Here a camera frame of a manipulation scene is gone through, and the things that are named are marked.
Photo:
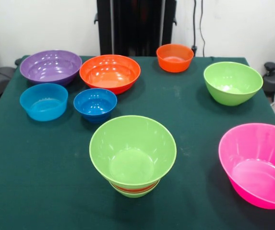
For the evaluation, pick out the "light blue translucent bowl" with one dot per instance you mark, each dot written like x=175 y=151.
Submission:
x=43 y=105

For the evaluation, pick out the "small dark blue bowl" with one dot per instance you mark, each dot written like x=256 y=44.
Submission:
x=95 y=105

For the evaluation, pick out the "large green bowl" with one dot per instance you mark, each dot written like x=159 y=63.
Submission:
x=132 y=153
x=233 y=81

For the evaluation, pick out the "purple bowl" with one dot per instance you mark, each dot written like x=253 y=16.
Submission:
x=51 y=69

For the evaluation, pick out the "large orange bowl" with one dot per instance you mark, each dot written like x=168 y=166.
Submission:
x=109 y=74

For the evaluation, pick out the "small green bowl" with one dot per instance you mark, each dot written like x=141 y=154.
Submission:
x=132 y=194

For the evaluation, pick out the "small translucent orange bowl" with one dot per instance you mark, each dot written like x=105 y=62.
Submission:
x=133 y=189
x=175 y=60

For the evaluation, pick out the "dark green table cloth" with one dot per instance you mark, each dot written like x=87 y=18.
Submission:
x=31 y=167

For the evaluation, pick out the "large pink bowl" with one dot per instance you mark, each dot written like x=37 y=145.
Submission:
x=254 y=163

